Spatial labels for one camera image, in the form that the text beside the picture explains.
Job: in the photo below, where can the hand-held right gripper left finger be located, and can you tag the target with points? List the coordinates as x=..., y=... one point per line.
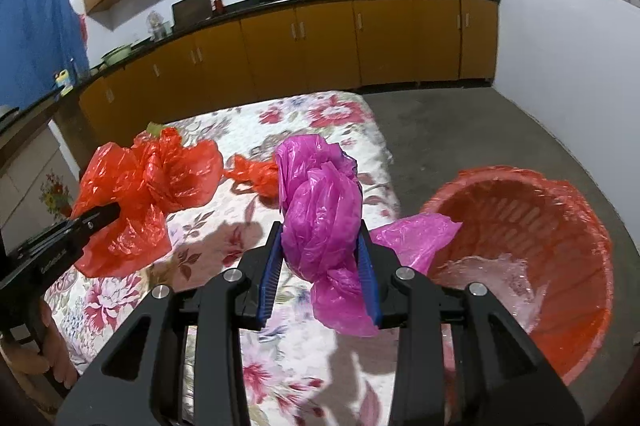
x=267, y=286

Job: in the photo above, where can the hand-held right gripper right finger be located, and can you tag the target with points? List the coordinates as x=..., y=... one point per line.
x=372, y=286

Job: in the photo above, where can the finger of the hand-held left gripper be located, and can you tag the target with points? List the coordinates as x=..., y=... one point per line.
x=97, y=218

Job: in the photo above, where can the magenta plastic bag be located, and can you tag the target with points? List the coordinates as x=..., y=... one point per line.
x=320, y=206

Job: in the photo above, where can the green plastic wrapper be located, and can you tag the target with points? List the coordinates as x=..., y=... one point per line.
x=155, y=129

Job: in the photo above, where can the red plastic basket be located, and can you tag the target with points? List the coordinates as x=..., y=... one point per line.
x=505, y=226

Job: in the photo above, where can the person's left hand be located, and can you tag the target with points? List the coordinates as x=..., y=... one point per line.
x=25, y=358

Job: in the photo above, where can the floral tablecloth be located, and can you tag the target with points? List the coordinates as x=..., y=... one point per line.
x=215, y=226

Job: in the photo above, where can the yellow jug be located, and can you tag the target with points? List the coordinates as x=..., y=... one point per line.
x=64, y=83

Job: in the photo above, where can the green basin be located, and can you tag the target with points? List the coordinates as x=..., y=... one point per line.
x=117, y=55

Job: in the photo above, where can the blue curtain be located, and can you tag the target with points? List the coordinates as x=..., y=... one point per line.
x=35, y=35

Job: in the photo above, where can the clear bag with jar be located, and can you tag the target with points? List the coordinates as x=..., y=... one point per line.
x=157, y=28

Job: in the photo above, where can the dark cutting board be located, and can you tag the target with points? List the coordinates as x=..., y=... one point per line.
x=192, y=8

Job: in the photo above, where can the red bottle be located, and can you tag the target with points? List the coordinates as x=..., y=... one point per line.
x=219, y=5

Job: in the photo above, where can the wooden base cabinets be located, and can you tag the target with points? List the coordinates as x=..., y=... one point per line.
x=390, y=40

